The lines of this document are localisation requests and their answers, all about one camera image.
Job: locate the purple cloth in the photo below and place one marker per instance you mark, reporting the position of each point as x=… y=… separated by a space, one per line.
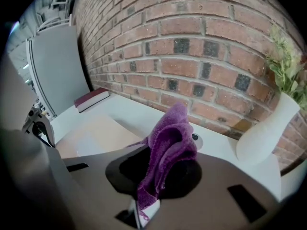
x=172 y=128

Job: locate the grey desk grommet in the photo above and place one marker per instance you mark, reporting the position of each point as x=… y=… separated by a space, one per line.
x=197 y=140

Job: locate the white vase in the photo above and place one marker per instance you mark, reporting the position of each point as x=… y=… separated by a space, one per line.
x=263 y=133

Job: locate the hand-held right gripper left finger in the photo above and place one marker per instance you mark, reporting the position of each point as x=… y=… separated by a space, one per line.
x=96 y=176

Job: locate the pink and green flowers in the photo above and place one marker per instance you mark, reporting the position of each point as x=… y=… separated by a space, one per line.
x=287 y=63

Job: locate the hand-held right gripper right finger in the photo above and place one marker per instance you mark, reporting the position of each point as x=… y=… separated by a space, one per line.
x=216 y=200

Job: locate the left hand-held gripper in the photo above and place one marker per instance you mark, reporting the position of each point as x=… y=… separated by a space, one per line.
x=33 y=116

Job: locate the dark red book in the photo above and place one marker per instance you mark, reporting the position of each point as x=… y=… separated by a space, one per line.
x=90 y=98

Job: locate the grey board panel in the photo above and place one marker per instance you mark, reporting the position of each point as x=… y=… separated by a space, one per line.
x=57 y=63

